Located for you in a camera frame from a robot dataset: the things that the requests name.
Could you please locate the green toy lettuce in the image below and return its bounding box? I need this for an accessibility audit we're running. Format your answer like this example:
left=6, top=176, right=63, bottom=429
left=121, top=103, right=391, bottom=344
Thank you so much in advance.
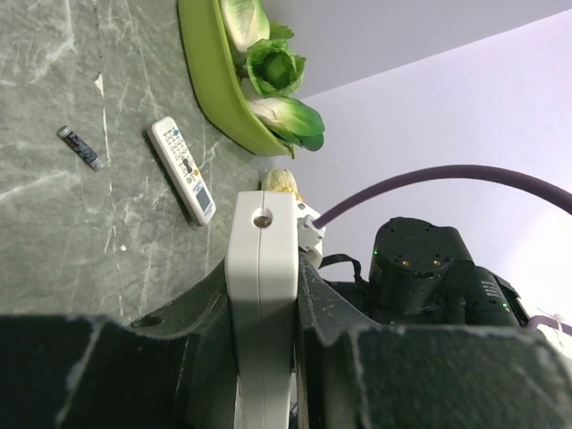
left=245, top=21, right=307, bottom=97

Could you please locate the plain white remote control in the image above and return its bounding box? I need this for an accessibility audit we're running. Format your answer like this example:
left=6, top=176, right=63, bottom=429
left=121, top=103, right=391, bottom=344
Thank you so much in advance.
left=224, top=191, right=299, bottom=428

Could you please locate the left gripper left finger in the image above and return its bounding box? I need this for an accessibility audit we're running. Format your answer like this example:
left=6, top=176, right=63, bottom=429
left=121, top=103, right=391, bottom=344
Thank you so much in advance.
left=1, top=265, right=237, bottom=428

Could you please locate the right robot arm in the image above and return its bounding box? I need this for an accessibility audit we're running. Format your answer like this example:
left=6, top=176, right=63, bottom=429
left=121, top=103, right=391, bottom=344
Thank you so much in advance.
left=321, top=217, right=571, bottom=341

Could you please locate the large green toy cabbage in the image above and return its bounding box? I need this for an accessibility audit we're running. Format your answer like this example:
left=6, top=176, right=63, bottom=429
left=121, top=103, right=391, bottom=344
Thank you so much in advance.
left=220, top=0, right=270, bottom=53

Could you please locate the yellow toy cabbage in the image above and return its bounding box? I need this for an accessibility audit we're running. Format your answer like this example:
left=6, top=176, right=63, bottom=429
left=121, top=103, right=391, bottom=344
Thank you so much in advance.
left=261, top=168, right=305, bottom=204

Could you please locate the white remote with buttons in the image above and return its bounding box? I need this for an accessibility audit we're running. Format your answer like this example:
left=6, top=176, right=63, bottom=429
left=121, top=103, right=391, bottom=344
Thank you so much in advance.
left=147, top=116, right=216, bottom=226

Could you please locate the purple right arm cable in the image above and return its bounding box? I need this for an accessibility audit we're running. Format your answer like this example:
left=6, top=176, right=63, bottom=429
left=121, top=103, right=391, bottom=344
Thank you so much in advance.
left=312, top=164, right=572, bottom=229

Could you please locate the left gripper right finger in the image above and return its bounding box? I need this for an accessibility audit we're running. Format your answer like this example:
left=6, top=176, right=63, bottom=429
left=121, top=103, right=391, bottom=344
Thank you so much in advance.
left=296, top=255, right=571, bottom=428

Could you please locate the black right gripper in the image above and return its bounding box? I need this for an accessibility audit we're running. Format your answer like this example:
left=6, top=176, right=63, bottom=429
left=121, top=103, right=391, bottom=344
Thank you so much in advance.
left=319, top=254, right=375, bottom=320

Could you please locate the green toy bok choy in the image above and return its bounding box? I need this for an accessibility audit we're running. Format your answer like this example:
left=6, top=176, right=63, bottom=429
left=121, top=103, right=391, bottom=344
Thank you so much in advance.
left=247, top=97, right=325, bottom=151

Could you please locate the green plastic basket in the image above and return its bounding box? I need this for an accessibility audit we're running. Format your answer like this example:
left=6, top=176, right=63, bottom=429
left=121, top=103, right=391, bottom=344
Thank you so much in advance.
left=178, top=0, right=295, bottom=158

